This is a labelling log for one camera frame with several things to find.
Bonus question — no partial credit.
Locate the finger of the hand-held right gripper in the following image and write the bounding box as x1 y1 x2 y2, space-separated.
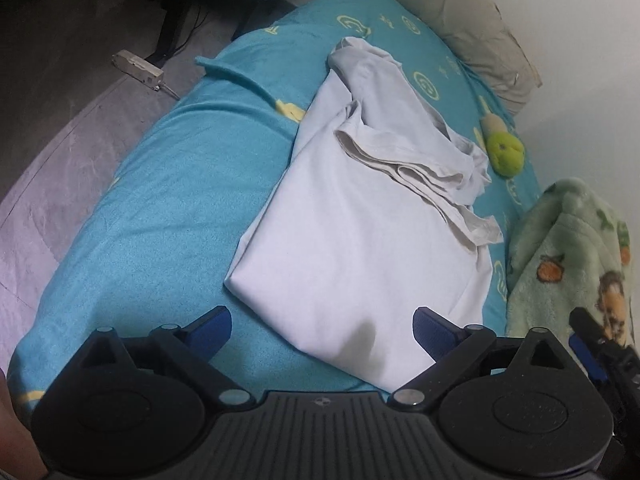
569 307 640 361
570 334 608 383

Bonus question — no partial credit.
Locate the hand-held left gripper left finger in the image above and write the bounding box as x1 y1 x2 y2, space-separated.
75 305 257 411

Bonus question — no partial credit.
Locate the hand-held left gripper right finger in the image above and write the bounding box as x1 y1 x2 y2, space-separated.
387 307 576 411

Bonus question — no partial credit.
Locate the white printed t-shirt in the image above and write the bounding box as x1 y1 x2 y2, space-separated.
223 36 505 393

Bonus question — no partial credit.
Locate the green printed fleece blanket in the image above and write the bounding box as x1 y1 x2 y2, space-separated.
505 176 640 356

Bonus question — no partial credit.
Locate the bed with teal sheet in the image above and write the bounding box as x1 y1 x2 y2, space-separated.
7 0 543 411

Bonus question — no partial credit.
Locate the green plush toy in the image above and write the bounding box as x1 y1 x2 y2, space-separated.
480 95 526 177

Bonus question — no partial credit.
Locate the person's bare leg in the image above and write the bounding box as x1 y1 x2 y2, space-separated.
0 370 48 480

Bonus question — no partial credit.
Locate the white power strip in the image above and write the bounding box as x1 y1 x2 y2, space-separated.
111 50 166 90

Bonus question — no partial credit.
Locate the grey pillow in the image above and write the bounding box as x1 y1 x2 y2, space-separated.
395 0 543 116

